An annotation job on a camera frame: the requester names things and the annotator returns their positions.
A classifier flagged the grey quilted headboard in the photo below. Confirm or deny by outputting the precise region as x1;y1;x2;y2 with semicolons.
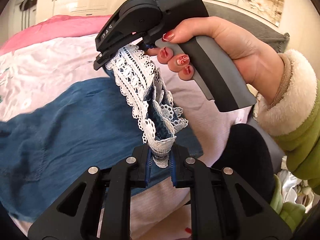
202;1;291;53

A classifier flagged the blue denim pants lace trim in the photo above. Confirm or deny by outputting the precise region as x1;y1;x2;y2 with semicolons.
0;44;204;223

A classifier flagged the person's right forearm green sleeve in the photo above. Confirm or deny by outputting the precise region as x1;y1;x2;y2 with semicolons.
252;49;320;182

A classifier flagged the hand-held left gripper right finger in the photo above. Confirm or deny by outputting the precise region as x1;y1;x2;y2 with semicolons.
170;144;293;240

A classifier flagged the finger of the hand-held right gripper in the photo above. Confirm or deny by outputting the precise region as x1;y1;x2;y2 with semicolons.
93;46;123;71

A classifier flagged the coral pink quilt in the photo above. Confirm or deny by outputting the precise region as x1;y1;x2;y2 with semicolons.
0;14;113;55

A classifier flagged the person's right hand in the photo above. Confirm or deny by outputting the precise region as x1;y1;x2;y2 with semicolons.
147;16;285;91

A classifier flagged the pink strawberry print bed quilt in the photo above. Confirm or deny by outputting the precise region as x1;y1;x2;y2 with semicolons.
0;32;254;240

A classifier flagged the white crumpled cloth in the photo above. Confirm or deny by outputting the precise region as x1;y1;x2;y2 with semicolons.
279;155;314;205

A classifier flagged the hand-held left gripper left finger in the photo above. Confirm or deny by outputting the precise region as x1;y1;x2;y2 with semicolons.
27;144;151;240

